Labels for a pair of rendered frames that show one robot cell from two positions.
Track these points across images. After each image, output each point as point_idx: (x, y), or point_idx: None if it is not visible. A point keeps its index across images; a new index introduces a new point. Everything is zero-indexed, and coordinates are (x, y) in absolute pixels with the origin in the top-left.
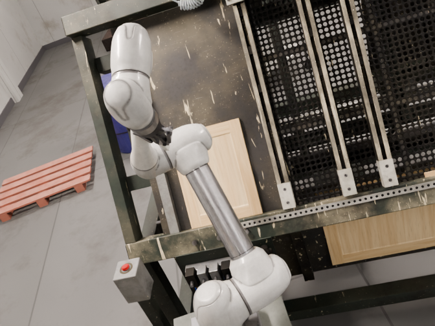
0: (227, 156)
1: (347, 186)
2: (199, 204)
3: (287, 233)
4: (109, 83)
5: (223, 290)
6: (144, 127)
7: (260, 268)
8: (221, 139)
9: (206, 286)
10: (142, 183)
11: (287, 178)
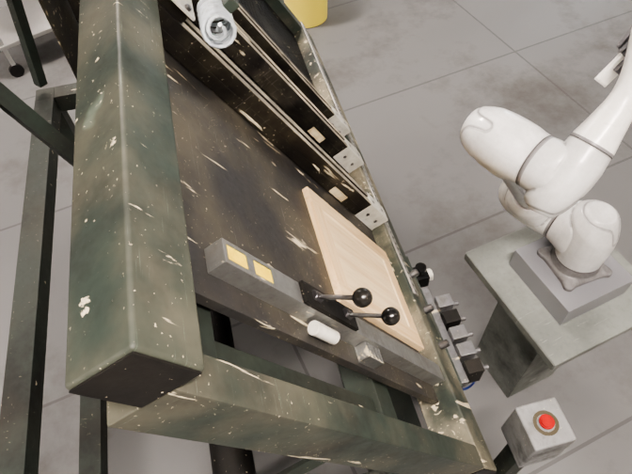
0: (346, 239)
1: (356, 152)
2: (400, 319)
3: (398, 239)
4: None
5: (591, 199)
6: None
7: None
8: (331, 229)
9: (595, 213)
10: (391, 409)
11: (364, 190)
